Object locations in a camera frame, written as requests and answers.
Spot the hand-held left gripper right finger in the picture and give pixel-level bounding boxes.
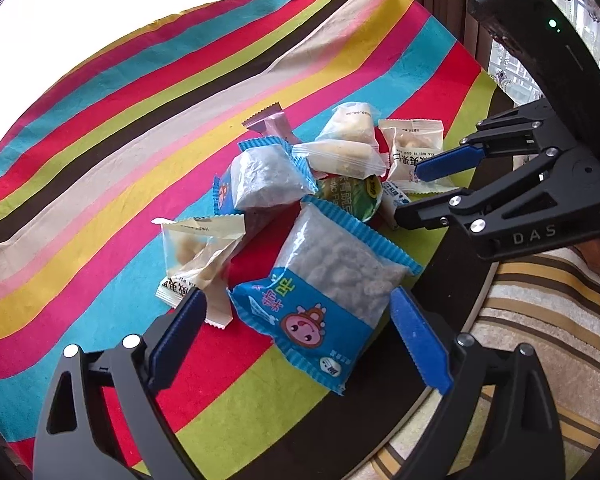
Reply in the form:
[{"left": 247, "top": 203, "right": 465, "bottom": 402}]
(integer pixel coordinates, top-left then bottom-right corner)
[{"left": 389, "top": 287, "right": 566, "bottom": 480}]

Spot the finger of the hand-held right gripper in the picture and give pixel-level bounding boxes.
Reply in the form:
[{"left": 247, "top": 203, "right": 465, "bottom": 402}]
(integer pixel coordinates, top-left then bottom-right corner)
[
  {"left": 414, "top": 100, "right": 576, "bottom": 182},
  {"left": 394, "top": 147, "right": 568, "bottom": 235}
]

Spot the colourful striped tablecloth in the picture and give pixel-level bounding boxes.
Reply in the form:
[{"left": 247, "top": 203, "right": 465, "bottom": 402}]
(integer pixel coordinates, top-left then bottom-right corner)
[{"left": 0, "top": 0, "right": 506, "bottom": 480}]

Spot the lace sheer curtain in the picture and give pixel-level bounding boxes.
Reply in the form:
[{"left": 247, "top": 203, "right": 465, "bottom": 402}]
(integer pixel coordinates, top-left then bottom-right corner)
[{"left": 490, "top": 0, "right": 600, "bottom": 106}]

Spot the clear bread packet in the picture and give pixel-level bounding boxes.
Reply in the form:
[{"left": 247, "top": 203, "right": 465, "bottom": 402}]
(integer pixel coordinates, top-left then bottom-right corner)
[{"left": 316, "top": 103, "right": 381, "bottom": 148}]

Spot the small blue white packet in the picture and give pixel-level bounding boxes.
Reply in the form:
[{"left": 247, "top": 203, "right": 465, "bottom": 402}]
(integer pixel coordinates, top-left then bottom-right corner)
[{"left": 382, "top": 185, "right": 411, "bottom": 221}]

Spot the large blue cartoon snack packet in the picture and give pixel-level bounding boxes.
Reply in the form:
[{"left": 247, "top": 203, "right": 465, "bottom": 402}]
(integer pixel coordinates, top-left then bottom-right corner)
[{"left": 228, "top": 196, "right": 423, "bottom": 395}]

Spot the lilac snack packet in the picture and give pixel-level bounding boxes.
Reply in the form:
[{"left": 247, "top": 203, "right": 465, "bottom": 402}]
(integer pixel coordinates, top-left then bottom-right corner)
[{"left": 243, "top": 101, "right": 301, "bottom": 143}]

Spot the long white snack packet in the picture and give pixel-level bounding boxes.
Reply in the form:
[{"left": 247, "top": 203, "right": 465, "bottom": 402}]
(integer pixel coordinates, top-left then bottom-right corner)
[{"left": 292, "top": 141, "right": 387, "bottom": 178}]

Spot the small blue puffed snack packet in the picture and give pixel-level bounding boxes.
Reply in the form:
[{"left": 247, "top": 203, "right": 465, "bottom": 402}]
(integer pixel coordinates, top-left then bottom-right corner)
[{"left": 212, "top": 137, "right": 318, "bottom": 216}]

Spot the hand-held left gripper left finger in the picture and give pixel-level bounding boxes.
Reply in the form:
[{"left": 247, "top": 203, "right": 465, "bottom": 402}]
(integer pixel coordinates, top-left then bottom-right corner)
[{"left": 32, "top": 287, "right": 208, "bottom": 480}]

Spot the white nut packet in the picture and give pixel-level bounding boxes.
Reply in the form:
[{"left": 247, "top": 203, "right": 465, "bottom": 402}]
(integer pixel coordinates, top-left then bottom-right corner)
[
  {"left": 152, "top": 214, "right": 246, "bottom": 328},
  {"left": 379, "top": 119, "right": 456, "bottom": 196}
]

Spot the green pea snack packet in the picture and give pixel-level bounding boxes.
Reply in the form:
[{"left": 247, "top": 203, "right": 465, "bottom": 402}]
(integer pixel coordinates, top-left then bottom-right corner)
[{"left": 312, "top": 175, "right": 385, "bottom": 223}]

